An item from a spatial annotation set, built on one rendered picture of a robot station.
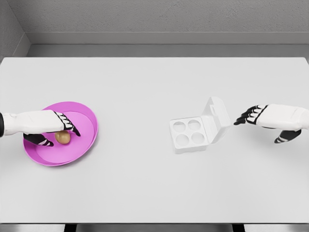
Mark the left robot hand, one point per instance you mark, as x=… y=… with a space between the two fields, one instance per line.
x=46 y=122

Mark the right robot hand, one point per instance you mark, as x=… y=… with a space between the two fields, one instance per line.
x=272 y=116

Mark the brown egg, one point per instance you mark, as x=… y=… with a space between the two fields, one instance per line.
x=63 y=138

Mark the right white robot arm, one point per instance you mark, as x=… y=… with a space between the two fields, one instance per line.
x=304 y=118

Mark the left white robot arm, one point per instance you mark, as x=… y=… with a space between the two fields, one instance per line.
x=13 y=123

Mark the white egg box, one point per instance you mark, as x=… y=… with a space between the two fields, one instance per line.
x=193 y=130

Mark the pink round plate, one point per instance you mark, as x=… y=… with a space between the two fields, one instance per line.
x=72 y=149

